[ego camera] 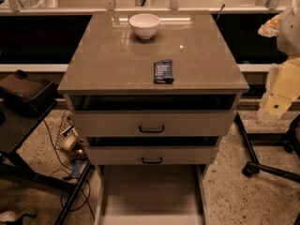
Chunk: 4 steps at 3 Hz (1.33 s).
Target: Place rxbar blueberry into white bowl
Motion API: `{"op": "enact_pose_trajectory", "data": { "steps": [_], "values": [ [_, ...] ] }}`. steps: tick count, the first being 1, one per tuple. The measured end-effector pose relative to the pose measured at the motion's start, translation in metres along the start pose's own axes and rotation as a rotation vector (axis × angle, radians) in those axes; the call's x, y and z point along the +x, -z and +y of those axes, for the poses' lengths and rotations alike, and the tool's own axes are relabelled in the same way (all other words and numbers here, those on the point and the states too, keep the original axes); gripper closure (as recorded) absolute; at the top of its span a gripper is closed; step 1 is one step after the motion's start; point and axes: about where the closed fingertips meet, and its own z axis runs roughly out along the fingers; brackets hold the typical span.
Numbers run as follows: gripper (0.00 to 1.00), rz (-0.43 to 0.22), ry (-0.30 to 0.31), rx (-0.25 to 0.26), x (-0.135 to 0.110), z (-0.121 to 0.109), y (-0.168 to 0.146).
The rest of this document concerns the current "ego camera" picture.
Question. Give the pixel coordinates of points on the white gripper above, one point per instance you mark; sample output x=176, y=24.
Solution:
x=290, y=35

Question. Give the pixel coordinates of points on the dark blue rxbar wrapper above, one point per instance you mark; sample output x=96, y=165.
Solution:
x=163, y=71

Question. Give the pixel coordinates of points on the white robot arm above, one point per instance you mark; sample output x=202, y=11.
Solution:
x=288, y=37

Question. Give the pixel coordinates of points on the white ceramic bowl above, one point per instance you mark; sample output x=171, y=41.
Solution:
x=144, y=25

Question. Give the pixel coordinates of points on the black chair base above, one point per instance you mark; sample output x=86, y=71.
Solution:
x=273, y=152

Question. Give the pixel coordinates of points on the grey drawer cabinet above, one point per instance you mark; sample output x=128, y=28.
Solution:
x=112, y=71

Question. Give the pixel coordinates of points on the middle grey drawer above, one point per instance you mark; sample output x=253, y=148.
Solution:
x=117, y=155

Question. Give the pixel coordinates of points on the open bottom grey drawer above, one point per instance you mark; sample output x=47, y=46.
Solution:
x=151, y=195

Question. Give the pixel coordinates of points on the upper grey drawer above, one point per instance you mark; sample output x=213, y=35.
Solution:
x=126, y=124

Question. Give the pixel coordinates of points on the roll of tape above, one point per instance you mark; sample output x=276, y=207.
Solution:
x=69, y=142

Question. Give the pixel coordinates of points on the dark box on table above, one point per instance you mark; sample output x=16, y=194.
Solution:
x=29, y=97

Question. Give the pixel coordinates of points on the black side table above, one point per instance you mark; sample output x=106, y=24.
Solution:
x=14, y=130

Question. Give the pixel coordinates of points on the black upper drawer handle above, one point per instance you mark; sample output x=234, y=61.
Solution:
x=158, y=129

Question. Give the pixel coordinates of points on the black drawer handle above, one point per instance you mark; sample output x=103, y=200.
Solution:
x=158, y=129
x=150, y=161

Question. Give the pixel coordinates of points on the black middle drawer handle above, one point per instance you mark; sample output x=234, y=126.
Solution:
x=150, y=161

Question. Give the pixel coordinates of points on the wire mesh basket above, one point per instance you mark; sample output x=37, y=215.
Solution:
x=66, y=127

